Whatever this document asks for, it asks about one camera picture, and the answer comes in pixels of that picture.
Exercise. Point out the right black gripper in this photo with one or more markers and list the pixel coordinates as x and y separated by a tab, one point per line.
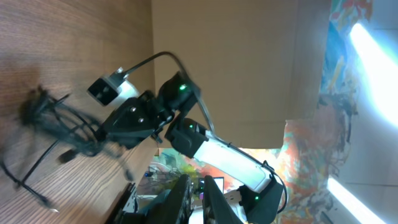
137	119

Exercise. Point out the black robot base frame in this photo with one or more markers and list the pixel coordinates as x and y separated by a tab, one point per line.
126	203

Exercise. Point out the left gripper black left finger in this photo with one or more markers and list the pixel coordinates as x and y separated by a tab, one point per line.
176	208

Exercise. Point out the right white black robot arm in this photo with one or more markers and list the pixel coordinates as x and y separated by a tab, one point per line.
261	189

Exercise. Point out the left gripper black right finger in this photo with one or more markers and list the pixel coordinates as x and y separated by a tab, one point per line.
216	210

